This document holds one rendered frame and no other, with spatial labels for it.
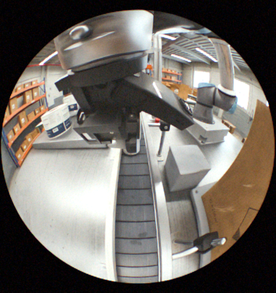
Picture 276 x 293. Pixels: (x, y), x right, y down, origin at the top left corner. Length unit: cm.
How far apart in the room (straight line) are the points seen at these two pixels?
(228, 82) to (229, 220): 49
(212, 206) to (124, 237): 20
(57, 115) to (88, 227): 50
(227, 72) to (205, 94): 21
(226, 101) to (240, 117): 524
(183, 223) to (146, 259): 13
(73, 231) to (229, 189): 37
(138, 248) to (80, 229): 16
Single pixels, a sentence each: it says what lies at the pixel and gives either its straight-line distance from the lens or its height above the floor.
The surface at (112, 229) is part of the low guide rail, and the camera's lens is 17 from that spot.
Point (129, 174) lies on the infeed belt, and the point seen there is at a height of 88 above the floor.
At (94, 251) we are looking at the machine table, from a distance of 28.
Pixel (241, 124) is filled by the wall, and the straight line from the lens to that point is 573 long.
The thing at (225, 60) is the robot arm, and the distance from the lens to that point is 50.
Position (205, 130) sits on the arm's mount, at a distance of 48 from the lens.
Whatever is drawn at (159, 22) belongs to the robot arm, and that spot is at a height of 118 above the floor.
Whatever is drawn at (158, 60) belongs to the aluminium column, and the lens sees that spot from 64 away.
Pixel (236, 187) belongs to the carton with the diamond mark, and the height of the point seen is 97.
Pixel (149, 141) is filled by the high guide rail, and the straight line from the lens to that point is 20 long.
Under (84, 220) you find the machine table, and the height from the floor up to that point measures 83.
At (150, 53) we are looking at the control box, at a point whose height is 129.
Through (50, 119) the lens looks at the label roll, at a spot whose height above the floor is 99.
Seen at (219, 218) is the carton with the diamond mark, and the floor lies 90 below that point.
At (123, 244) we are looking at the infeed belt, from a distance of 20.
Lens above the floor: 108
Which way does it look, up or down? 39 degrees down
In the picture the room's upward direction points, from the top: straight up
